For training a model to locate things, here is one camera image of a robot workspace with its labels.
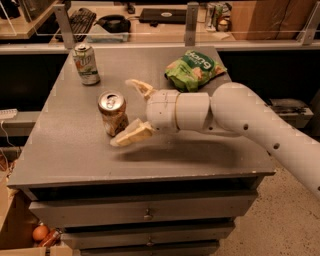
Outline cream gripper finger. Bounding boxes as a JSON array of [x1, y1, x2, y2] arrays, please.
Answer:
[[125, 79, 156, 100], [110, 118, 155, 147]]

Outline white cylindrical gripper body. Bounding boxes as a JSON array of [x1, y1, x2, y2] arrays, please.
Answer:
[[146, 90, 179, 132]]

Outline crushed orange soda can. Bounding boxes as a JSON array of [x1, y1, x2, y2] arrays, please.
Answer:
[[98, 90, 129, 137]]

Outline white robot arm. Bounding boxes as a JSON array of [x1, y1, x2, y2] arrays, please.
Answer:
[[110, 79, 320, 198]]

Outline green white soda can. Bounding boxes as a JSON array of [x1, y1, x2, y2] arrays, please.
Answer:
[[72, 43, 100, 85]]

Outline green chip bag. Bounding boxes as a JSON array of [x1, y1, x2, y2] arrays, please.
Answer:
[[165, 50, 227, 92]]

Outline black headphones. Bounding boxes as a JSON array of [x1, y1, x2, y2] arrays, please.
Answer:
[[96, 15, 131, 33]]

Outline grey drawer cabinet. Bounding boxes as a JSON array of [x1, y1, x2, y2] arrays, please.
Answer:
[[7, 45, 277, 256]]

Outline black laptop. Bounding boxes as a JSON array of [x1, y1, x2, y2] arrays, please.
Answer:
[[139, 8, 186, 24]]

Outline black keyboard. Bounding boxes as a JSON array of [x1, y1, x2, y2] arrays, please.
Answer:
[[55, 7, 96, 42]]

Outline small jar on desk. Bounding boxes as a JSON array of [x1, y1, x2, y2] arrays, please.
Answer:
[[217, 19, 229, 32]]

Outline middle grey drawer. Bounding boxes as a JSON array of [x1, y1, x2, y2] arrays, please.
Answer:
[[62, 221, 235, 249]]

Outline grey drawer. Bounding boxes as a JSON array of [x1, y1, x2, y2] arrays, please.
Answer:
[[81, 240, 219, 256], [30, 190, 257, 227], [62, 221, 235, 249]]

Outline top grey drawer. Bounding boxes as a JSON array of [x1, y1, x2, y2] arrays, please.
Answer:
[[30, 190, 257, 227]]

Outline bottom grey drawer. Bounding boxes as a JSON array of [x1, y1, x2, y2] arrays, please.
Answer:
[[81, 240, 219, 256]]

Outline white power strip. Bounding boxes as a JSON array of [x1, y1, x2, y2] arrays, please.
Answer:
[[0, 109, 18, 120]]

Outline red bottle in box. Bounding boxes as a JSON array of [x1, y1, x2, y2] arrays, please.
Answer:
[[38, 229, 62, 248]]

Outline orange ball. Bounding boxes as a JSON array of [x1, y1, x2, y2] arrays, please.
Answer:
[[32, 225, 50, 242]]

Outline cardboard box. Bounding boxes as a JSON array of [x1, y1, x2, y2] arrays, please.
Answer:
[[0, 173, 73, 256]]

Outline middle metal bracket post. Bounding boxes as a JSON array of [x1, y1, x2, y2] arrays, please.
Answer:
[[184, 2, 199, 46]]

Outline metal bracket post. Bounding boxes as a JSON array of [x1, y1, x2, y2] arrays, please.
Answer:
[[53, 4, 75, 49], [300, 1, 320, 45], [184, 2, 199, 46]]

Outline left metal bracket post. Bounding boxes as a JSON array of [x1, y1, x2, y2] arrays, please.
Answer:
[[53, 4, 75, 49]]

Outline right metal bracket post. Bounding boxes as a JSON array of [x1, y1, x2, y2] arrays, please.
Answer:
[[300, 1, 320, 45]]

